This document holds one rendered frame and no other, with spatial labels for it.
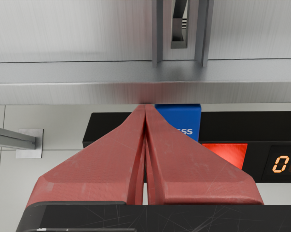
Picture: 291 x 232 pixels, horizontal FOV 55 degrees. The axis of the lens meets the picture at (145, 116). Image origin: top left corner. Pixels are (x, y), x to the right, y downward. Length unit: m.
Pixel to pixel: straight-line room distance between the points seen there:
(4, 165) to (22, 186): 0.09
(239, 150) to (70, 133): 0.74
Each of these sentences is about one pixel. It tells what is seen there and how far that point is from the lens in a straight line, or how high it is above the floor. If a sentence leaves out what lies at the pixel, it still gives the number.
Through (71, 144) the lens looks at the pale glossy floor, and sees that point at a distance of 0.89.
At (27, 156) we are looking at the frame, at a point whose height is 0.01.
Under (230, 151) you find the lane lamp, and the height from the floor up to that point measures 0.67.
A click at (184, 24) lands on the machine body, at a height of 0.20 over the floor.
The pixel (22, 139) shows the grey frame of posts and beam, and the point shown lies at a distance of 0.85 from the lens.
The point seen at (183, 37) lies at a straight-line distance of 0.17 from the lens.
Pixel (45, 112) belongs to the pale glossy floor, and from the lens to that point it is 0.93.
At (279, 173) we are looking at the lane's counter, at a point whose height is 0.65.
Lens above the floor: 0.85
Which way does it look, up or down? 79 degrees down
